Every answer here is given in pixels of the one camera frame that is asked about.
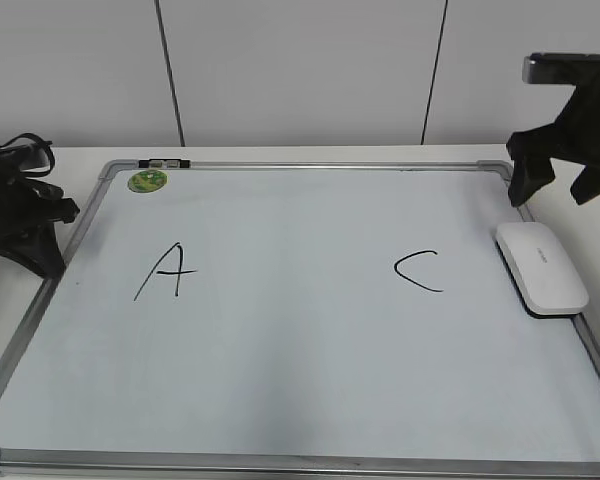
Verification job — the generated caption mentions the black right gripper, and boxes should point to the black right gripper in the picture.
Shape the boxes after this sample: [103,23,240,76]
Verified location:
[506,69,600,207]

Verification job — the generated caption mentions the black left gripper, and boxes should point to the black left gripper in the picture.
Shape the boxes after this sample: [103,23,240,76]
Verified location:
[0,133,80,279]

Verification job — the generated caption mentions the white rectangular board eraser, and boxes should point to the white rectangular board eraser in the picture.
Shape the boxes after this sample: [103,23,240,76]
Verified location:
[495,222,589,318]

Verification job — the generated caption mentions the round green magnet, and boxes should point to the round green magnet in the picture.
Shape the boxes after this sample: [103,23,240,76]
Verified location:
[127,169,168,194]

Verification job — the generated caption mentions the black and silver marker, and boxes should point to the black and silver marker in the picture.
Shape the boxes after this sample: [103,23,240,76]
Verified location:
[137,158,191,169]

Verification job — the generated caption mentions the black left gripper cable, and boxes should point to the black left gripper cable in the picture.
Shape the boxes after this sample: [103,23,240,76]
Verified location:
[0,132,56,179]

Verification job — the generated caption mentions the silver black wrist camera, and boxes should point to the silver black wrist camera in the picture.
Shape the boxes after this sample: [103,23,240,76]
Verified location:
[522,52,600,86]

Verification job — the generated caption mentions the white board with grey frame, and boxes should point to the white board with grey frame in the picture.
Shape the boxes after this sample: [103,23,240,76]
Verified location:
[0,160,600,479]

